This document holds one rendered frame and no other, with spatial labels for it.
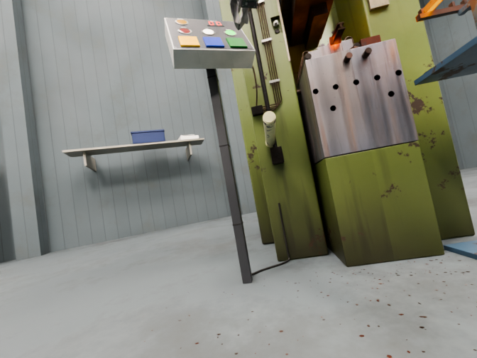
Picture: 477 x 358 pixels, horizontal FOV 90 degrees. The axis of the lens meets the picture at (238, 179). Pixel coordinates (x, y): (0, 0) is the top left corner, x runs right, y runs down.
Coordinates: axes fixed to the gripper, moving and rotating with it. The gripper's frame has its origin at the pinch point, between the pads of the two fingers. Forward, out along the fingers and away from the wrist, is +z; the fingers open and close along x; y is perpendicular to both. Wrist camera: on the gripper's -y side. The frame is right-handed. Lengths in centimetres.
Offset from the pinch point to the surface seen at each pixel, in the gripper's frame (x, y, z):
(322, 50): 41.3, 4.8, 6.7
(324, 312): 0, 101, 34
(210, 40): -11.1, 0.1, 5.8
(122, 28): -70, -441, 185
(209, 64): -12.7, 6.3, 12.6
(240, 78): 27, -52, 55
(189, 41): -20.0, 1.8, 5.8
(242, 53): 1.2, 6.3, 8.0
